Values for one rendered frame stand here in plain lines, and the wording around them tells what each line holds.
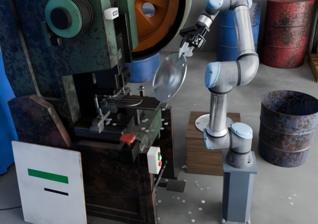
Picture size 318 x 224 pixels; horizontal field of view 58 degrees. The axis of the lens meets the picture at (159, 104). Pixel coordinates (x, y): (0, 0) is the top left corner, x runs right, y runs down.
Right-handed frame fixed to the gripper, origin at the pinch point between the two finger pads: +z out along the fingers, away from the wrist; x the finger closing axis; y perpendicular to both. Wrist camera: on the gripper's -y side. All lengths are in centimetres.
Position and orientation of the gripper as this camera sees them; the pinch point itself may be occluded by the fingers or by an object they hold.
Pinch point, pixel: (180, 56)
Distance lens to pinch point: 158.5
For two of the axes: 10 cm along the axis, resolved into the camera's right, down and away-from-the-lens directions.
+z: -5.2, 8.5, -0.1
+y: 5.8, 3.5, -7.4
